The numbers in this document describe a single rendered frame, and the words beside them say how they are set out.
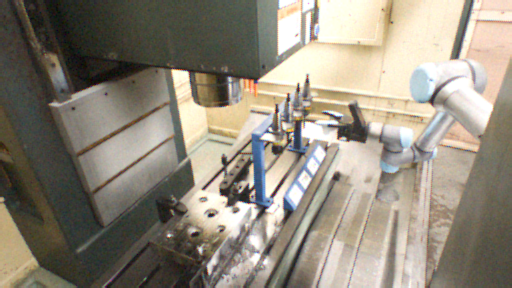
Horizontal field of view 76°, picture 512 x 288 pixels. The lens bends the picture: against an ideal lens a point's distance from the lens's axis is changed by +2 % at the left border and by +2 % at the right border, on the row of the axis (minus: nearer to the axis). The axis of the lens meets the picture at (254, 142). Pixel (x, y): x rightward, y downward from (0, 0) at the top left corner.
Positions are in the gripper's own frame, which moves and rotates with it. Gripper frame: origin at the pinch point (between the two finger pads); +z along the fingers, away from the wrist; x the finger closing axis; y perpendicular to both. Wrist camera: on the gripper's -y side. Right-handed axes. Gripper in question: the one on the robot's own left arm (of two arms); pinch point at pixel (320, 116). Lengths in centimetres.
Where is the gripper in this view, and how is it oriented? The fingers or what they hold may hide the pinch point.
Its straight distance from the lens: 138.1
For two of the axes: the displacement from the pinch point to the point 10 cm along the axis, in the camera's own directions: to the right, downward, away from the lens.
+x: 4.5, -4.7, 7.6
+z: -8.9, -2.2, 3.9
